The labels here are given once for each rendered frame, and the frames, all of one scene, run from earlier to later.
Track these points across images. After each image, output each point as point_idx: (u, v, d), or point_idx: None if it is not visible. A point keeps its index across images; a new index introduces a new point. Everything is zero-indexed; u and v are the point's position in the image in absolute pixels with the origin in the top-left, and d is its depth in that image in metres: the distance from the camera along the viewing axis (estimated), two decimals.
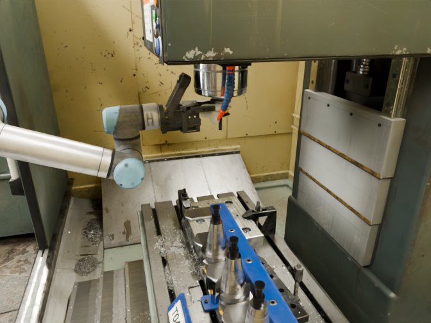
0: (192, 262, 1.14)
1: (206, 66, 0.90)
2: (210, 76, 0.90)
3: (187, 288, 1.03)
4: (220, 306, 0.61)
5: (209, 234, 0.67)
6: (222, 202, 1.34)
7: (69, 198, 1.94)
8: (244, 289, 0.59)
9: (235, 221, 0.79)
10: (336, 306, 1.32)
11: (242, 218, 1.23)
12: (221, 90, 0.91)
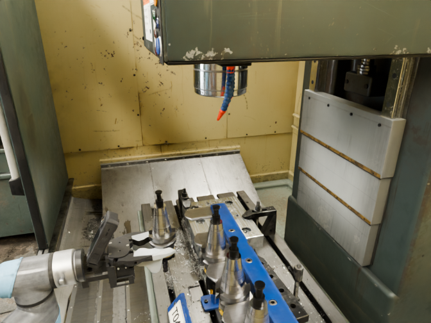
0: (192, 262, 1.14)
1: (206, 66, 0.90)
2: (210, 76, 0.90)
3: (187, 288, 1.03)
4: (220, 306, 0.61)
5: (209, 234, 0.67)
6: (222, 202, 1.34)
7: (69, 198, 1.94)
8: (244, 289, 0.59)
9: (235, 221, 0.79)
10: (336, 306, 1.32)
11: (242, 218, 1.23)
12: (221, 90, 0.91)
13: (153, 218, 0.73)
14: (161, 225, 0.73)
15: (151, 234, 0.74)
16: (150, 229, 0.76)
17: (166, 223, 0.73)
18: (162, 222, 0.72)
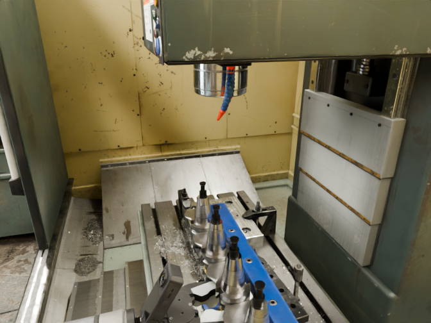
0: (192, 262, 1.14)
1: (206, 66, 0.90)
2: (210, 76, 0.90)
3: None
4: (220, 305, 0.60)
5: (209, 234, 0.67)
6: (222, 202, 1.34)
7: (69, 198, 1.94)
8: (244, 289, 0.59)
9: (235, 221, 0.79)
10: (336, 306, 1.32)
11: (242, 218, 1.23)
12: (221, 90, 0.91)
13: (197, 208, 0.77)
14: (204, 215, 0.77)
15: (193, 223, 0.78)
16: (192, 219, 0.80)
17: (208, 213, 0.77)
18: (205, 211, 0.77)
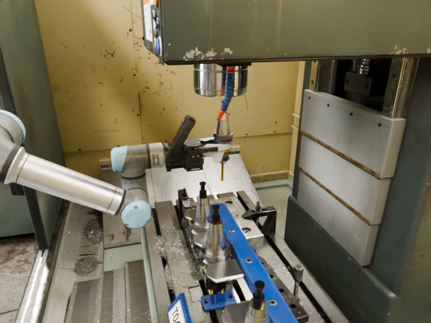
0: (192, 262, 1.14)
1: (206, 66, 0.90)
2: (210, 76, 0.90)
3: (187, 288, 1.03)
4: None
5: (209, 234, 0.67)
6: (222, 202, 1.34)
7: None
8: (229, 133, 1.03)
9: (235, 221, 0.79)
10: (336, 306, 1.32)
11: (242, 218, 1.23)
12: (221, 90, 0.91)
13: (197, 208, 0.77)
14: (204, 215, 0.77)
15: (193, 223, 0.78)
16: (192, 219, 0.80)
17: (208, 213, 0.77)
18: (205, 211, 0.77)
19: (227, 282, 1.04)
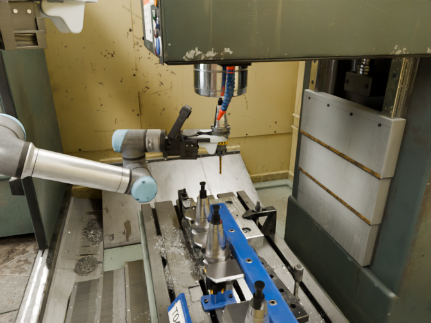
0: (192, 262, 1.14)
1: (206, 66, 0.90)
2: (210, 76, 0.90)
3: (187, 288, 1.03)
4: None
5: (209, 234, 0.67)
6: (222, 202, 1.34)
7: (69, 198, 1.94)
8: (225, 126, 1.03)
9: (235, 221, 0.79)
10: (336, 306, 1.32)
11: (242, 218, 1.23)
12: (221, 90, 0.91)
13: (197, 208, 0.77)
14: (204, 215, 0.77)
15: (193, 223, 0.78)
16: (192, 219, 0.80)
17: (208, 213, 0.77)
18: (205, 211, 0.77)
19: (227, 282, 1.04)
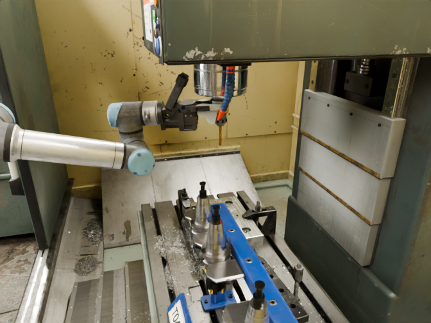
0: (192, 262, 1.14)
1: (212, 66, 0.89)
2: (215, 76, 0.90)
3: (187, 288, 1.03)
4: None
5: (209, 234, 0.67)
6: (222, 202, 1.34)
7: (69, 198, 1.94)
8: None
9: (235, 221, 0.79)
10: (336, 306, 1.32)
11: (242, 218, 1.23)
12: None
13: (197, 208, 0.77)
14: (204, 215, 0.77)
15: (193, 223, 0.78)
16: (192, 219, 0.80)
17: (208, 213, 0.77)
18: (205, 211, 0.77)
19: (227, 282, 1.04)
